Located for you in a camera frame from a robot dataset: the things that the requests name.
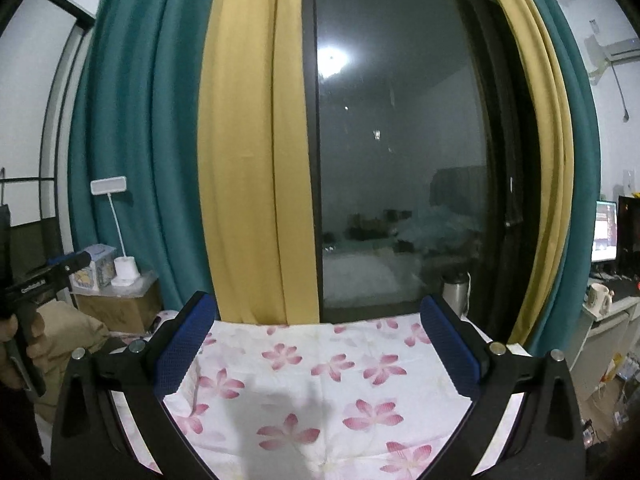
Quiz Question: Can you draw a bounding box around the yellow curtain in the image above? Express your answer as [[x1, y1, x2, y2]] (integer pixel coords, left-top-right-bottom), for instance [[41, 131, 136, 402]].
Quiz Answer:
[[196, 0, 322, 327], [470, 0, 574, 347]]

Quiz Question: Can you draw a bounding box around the tan pillow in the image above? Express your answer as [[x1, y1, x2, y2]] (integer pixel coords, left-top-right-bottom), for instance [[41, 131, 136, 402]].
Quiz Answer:
[[32, 301, 112, 423]]

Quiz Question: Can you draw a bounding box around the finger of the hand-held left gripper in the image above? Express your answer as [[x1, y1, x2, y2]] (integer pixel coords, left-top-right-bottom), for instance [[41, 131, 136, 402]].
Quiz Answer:
[[44, 251, 94, 281]]

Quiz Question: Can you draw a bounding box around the white kettle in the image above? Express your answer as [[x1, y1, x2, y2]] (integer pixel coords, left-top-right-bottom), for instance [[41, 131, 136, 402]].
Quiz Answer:
[[590, 282, 616, 319]]

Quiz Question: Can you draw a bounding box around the floral bed sheet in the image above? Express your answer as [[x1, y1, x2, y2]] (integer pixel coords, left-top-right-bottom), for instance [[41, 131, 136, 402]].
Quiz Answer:
[[107, 310, 527, 480]]

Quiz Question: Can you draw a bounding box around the teal curtain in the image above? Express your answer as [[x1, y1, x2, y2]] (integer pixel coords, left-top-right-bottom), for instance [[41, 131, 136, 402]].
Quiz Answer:
[[67, 0, 227, 342], [510, 0, 602, 357]]

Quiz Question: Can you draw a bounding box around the steel thermos flask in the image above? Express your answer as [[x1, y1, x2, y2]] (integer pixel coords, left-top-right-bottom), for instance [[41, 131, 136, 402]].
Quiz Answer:
[[442, 270, 472, 319]]

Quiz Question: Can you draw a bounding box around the cardboard box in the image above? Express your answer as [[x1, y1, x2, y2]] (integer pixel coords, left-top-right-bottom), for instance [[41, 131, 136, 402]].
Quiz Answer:
[[74, 280, 162, 335]]

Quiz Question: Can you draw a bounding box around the white desk lamp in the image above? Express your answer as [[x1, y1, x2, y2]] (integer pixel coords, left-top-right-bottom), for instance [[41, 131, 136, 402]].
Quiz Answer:
[[90, 176, 139, 289]]

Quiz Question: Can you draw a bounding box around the black power cord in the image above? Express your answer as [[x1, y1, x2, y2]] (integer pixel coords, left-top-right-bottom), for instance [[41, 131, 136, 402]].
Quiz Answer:
[[607, 60, 632, 124]]

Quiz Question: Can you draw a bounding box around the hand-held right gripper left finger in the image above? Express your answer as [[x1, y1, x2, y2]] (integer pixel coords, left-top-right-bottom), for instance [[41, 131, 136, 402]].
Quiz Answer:
[[50, 290, 218, 480]]

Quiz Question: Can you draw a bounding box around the printed tissue box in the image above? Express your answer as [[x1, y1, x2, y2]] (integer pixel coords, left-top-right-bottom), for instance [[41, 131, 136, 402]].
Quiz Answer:
[[70, 243, 119, 291]]

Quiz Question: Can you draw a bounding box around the clear plastic box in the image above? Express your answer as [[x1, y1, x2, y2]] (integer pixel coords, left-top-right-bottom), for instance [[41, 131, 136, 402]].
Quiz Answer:
[[70, 270, 159, 302]]

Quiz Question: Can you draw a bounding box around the black framed glass partition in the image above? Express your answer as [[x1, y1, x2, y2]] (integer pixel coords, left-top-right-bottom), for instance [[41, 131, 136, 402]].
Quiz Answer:
[[0, 0, 97, 272]]

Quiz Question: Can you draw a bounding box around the white desk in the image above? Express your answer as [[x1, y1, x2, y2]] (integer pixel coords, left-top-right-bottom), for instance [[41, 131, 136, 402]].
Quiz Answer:
[[567, 280, 640, 402]]

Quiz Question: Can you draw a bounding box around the lit computer monitor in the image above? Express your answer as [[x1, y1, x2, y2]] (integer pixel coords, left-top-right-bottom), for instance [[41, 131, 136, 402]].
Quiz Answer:
[[591, 200, 620, 265]]

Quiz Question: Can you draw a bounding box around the person's left hand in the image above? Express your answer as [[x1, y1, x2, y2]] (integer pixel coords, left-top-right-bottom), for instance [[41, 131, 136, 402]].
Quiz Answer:
[[0, 309, 49, 391]]

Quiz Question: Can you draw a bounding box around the black computer case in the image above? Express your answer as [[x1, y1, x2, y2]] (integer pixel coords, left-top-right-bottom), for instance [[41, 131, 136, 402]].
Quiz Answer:
[[617, 195, 640, 277]]

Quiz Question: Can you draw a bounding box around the white air conditioner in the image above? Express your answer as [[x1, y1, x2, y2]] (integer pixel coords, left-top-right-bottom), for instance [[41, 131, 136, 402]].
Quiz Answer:
[[585, 35, 640, 84]]

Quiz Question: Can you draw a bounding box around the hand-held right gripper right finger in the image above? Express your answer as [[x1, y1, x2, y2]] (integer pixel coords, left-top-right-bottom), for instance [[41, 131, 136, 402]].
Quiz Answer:
[[419, 294, 587, 480]]

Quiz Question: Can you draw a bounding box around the black framed glass door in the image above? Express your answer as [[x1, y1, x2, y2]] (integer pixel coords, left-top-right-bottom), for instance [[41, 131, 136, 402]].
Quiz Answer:
[[302, 0, 544, 324]]

